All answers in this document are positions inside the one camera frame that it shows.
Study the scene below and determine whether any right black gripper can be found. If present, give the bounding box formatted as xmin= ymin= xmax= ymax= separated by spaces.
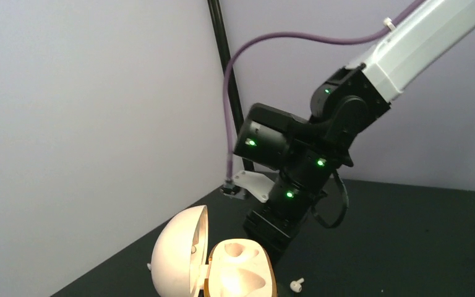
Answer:
xmin=242 ymin=206 xmax=307 ymax=267

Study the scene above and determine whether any white earbud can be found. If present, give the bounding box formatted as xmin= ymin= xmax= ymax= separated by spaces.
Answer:
xmin=289 ymin=278 xmax=305 ymax=294

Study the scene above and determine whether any cream earbud charging case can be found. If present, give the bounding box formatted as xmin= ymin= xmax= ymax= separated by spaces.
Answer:
xmin=150 ymin=205 xmax=278 ymax=297

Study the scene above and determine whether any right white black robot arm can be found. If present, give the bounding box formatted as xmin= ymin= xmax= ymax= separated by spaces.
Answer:
xmin=229 ymin=1 xmax=475 ymax=263

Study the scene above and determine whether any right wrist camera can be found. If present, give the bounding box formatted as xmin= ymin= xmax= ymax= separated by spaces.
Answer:
xmin=220 ymin=170 xmax=274 ymax=204

